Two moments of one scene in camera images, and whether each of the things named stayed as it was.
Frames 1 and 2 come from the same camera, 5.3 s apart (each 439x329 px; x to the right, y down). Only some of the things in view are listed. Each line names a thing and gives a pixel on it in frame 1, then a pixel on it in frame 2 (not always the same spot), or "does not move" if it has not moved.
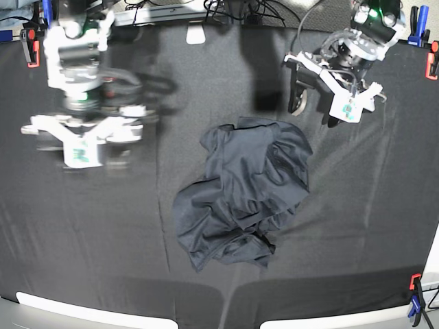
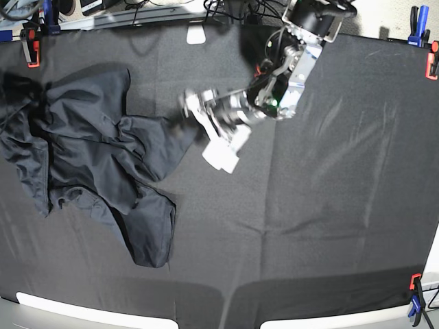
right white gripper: x=343 y=104 to x=229 y=138
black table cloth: x=107 y=238 does not move
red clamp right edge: x=432 y=62 does not move
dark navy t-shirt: x=260 y=174 to x=68 y=136
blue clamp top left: x=51 y=11 does not move
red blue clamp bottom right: x=418 y=299 does not move
